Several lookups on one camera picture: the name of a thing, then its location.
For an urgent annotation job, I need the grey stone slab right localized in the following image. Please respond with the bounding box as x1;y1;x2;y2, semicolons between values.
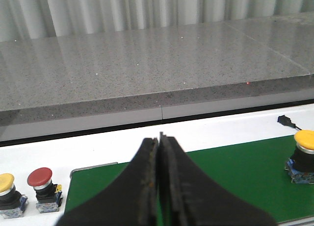
226;12;314;74

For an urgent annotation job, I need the white corrugated curtain backdrop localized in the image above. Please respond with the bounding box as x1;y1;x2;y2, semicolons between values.
0;0;314;41

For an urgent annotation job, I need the aluminium conveyor side rail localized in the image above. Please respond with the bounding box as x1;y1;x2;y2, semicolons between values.
277;216;314;226

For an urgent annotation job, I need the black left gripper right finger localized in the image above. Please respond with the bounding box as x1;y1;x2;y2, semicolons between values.
158;133;276;226

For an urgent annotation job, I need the far conveyor side rail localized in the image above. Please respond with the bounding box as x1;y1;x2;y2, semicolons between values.
69;162;118;178

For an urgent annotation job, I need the push button switch upper left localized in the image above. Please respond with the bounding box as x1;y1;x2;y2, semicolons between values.
0;173;28;219

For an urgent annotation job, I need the green conveyor belt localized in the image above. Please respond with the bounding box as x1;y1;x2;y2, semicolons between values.
64;134;314;226

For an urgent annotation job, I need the push button switch lower left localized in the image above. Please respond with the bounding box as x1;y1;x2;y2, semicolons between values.
27;167;62;213

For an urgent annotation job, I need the push button switch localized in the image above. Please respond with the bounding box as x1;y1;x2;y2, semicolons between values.
0;173;28;219
27;167;62;213

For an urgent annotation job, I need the white panel under slabs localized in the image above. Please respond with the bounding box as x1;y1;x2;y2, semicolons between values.
0;87;314;142

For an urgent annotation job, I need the grey stone slab left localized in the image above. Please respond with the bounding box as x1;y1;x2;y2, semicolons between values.
0;22;314;119

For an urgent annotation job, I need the grey stone slab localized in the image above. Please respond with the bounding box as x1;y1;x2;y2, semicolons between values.
226;12;314;74
0;22;314;119

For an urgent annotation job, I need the black sensor with cable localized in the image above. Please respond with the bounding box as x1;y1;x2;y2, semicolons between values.
277;115;302;130

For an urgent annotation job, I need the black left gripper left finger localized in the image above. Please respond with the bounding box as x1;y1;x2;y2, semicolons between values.
57;138;158;226

